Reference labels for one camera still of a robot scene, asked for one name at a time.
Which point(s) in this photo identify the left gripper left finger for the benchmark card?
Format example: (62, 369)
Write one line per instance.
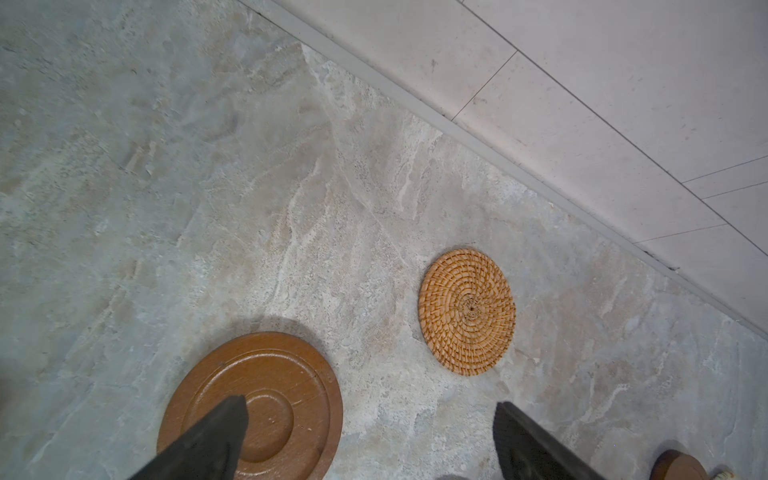
(210, 449)

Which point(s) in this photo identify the brown wooden coaster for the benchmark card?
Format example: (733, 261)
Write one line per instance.
(676, 465)
(293, 399)

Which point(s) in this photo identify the woven rattan coaster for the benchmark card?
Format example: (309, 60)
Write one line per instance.
(466, 311)

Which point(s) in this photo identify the white lace coaster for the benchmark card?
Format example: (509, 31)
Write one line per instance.
(725, 475)

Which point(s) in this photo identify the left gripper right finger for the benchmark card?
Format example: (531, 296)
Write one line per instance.
(526, 450)

